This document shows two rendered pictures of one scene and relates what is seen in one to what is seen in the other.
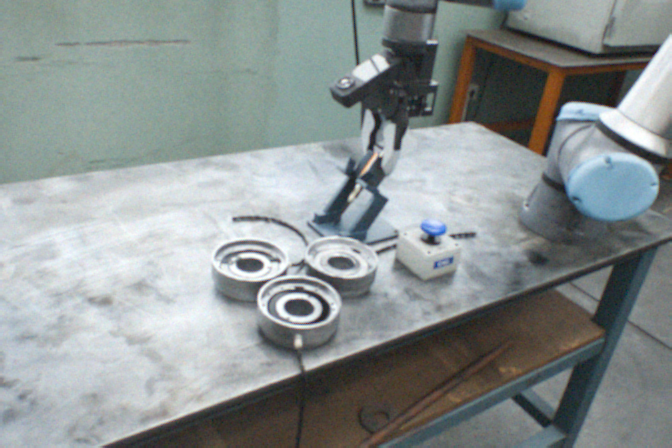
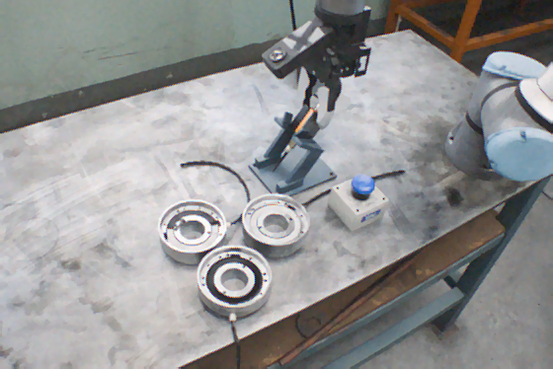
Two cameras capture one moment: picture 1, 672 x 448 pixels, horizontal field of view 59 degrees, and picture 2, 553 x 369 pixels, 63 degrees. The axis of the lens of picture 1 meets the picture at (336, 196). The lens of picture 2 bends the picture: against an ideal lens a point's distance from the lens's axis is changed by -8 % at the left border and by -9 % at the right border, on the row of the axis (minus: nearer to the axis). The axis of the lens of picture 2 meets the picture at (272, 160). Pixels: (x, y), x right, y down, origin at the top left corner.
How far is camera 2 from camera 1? 0.25 m
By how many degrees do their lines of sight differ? 16
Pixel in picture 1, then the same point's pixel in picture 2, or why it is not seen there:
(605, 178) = (518, 149)
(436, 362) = not seen: hidden behind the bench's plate
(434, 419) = (357, 319)
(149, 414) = not seen: outside the picture
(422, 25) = (354, 0)
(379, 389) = not seen: hidden behind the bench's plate
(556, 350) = (464, 250)
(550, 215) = (470, 154)
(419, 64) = (353, 30)
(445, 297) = (369, 251)
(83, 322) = (58, 288)
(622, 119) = (539, 95)
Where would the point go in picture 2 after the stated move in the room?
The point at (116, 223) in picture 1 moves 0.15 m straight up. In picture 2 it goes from (83, 175) to (66, 109)
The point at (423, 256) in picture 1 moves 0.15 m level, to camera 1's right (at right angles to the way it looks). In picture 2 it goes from (352, 213) to (440, 223)
